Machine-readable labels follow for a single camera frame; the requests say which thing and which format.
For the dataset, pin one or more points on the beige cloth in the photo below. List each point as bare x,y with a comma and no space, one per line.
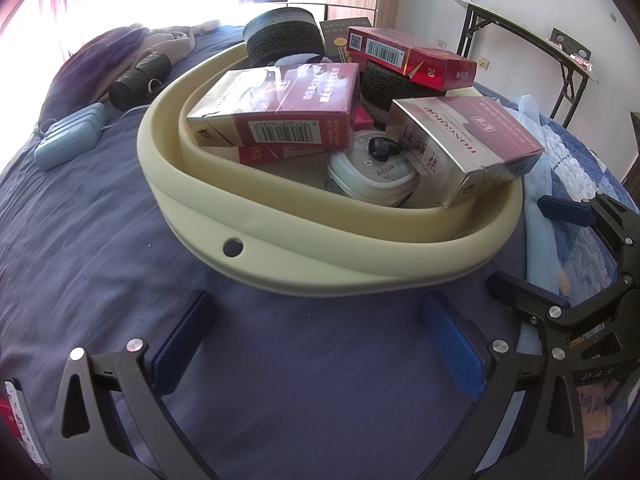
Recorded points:
170,42

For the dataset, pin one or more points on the layered black foam disc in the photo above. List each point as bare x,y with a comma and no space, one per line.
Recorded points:
282,40

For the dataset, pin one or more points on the navy bed sheet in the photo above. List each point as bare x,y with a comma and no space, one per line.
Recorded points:
100,260

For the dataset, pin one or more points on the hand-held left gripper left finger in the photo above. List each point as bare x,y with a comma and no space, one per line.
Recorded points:
180,345

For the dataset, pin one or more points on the cream plastic basin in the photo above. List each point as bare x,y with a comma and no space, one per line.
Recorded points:
300,270

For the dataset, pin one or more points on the light blue power strip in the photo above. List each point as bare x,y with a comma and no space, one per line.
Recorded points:
70,137

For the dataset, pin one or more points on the red and white packet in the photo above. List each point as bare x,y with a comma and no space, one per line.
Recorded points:
20,420

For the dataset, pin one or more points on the purple cloth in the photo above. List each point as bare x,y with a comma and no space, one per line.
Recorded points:
95,60

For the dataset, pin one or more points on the red and silver cigarette box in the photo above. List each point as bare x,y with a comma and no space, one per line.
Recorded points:
465,145
280,95

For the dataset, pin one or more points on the white round container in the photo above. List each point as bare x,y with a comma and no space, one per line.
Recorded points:
360,170

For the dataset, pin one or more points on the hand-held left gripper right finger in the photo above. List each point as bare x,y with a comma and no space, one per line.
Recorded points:
450,350

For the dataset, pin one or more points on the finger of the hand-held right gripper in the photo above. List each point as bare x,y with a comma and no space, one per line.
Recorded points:
525,295
565,208

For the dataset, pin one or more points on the small black object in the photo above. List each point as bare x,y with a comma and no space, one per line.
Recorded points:
382,149

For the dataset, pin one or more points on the black folding table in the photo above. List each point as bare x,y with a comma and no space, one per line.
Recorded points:
500,15

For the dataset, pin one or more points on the blue and white blanket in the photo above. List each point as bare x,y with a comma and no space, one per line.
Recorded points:
575,150

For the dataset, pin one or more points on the dark bag roll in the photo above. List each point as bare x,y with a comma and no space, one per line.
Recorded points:
137,80

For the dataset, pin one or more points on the pink packet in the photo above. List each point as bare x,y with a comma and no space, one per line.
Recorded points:
582,61

